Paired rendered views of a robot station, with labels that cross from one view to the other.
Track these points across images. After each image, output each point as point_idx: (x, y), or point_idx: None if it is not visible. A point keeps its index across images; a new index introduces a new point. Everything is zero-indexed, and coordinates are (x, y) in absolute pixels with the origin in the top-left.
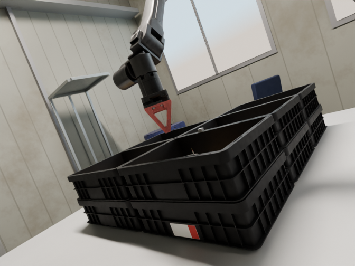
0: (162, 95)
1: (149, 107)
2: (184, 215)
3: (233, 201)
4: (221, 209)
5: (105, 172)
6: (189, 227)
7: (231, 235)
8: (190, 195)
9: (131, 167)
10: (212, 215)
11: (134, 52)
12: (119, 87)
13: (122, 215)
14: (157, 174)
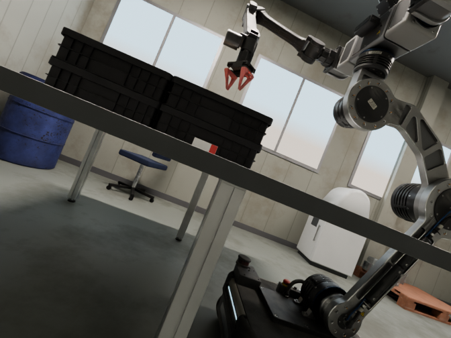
0: (253, 71)
1: (247, 69)
2: (212, 138)
3: (259, 143)
4: (249, 144)
5: (155, 68)
6: (212, 145)
7: (239, 161)
8: (230, 129)
9: (196, 85)
10: (235, 146)
11: (248, 35)
12: (225, 38)
13: (131, 108)
14: (214, 104)
